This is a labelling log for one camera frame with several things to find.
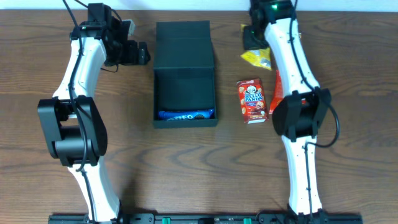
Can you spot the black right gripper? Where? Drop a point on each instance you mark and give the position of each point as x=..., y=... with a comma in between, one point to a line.
x=249, y=40

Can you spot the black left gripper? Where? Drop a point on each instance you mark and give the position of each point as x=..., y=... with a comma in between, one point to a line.
x=137, y=52

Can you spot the yellow snack bag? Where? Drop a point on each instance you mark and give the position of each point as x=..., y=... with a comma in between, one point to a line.
x=254, y=53

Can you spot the dark green box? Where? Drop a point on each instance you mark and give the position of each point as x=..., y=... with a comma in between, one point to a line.
x=184, y=72

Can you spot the blue Oreo packet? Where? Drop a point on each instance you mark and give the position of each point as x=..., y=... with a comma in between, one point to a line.
x=185, y=115

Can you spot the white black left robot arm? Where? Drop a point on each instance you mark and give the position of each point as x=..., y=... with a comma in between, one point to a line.
x=73, y=129

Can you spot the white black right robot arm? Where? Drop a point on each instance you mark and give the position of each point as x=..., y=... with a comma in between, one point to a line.
x=298, y=117

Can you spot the red Hello Panda box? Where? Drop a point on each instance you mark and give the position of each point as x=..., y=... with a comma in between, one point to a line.
x=252, y=101

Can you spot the red snack bag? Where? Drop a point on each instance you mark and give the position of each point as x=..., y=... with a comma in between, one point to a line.
x=278, y=93

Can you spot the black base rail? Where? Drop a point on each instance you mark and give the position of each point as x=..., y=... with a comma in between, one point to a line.
x=264, y=218

